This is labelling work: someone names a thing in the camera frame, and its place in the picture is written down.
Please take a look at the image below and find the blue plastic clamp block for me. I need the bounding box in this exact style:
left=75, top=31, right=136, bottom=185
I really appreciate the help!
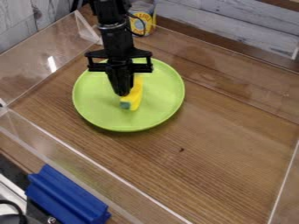
left=26, top=164, right=111, bottom=224

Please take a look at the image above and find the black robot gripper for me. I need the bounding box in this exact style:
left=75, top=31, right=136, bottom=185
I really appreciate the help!
left=86, top=22, right=154, bottom=96

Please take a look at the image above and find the yellow toy banana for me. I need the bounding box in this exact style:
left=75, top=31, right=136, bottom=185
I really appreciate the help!
left=120, top=75, right=144, bottom=111

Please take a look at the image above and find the black cable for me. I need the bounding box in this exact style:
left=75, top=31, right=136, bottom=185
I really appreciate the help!
left=0, top=199, right=28, bottom=224

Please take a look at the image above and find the yellow labelled tin can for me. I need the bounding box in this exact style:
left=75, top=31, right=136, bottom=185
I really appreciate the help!
left=128, top=0, right=157, bottom=37

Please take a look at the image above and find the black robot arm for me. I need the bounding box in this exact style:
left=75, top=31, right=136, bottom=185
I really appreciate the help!
left=86, top=0, right=154, bottom=96

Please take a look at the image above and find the clear acrylic enclosure wall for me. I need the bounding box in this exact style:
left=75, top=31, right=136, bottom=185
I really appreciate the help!
left=0, top=12, right=299, bottom=224

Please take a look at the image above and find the green round plate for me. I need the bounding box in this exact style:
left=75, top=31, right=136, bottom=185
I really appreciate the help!
left=72, top=59, right=186, bottom=132

